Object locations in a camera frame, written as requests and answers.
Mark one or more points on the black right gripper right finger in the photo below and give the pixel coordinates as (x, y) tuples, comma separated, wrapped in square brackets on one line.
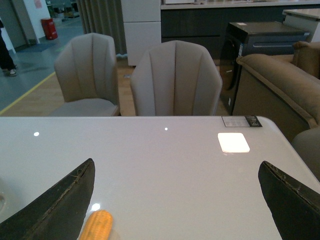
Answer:
[(295, 208)]

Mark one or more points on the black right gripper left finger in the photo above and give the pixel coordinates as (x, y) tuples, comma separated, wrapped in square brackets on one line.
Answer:
[(57, 214)]

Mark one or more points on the yellow corn cob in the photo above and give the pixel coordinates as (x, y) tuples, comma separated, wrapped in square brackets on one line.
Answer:
[(98, 226)]

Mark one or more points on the black white table label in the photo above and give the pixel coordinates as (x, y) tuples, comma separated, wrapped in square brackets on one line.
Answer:
[(241, 121)]

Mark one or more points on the brown sofa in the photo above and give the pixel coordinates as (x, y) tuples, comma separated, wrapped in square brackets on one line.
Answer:
[(282, 88)]

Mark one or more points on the beige chair left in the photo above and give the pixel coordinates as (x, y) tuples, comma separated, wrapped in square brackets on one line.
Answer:
[(86, 70)]

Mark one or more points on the beige chair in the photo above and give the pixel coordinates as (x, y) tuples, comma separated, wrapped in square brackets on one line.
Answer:
[(86, 70), (176, 78)]

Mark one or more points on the person in black clothes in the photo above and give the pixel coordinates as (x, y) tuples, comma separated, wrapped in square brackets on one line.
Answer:
[(6, 61)]

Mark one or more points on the beige chair right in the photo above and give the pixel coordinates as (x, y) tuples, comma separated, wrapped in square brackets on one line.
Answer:
[(176, 78)]

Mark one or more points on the black washing machine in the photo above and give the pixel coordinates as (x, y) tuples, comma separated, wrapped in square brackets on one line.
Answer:
[(245, 38)]

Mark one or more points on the red bin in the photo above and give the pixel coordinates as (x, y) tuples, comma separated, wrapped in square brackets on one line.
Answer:
[(49, 28)]

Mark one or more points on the grey curtain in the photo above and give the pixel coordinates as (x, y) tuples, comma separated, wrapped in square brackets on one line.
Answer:
[(104, 17)]

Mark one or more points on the dark grey kitchen counter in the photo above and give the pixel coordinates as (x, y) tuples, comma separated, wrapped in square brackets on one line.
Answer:
[(206, 23)]

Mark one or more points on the white cabinet column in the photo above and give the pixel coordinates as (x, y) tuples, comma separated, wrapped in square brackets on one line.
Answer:
[(142, 27)]

